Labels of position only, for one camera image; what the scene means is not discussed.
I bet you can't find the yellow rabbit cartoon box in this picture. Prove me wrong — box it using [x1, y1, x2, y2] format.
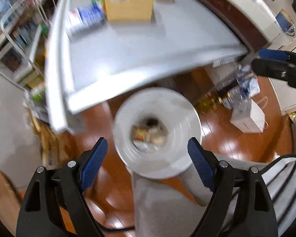
[104, 0, 155, 23]

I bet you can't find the blue white wrapper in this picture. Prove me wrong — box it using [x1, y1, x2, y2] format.
[65, 1, 105, 36]

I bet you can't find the white plastic trash bag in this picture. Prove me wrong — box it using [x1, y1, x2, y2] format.
[113, 87, 201, 179]

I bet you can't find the white wire storage rack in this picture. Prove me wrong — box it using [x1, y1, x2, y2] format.
[0, 0, 55, 91]

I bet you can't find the striped shirt torso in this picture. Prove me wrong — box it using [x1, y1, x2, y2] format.
[227, 153, 296, 237]

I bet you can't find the grey trouser leg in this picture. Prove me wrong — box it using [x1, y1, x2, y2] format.
[132, 152, 267, 237]

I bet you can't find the white paper shopping bag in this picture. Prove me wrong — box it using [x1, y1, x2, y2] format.
[230, 96, 269, 133]

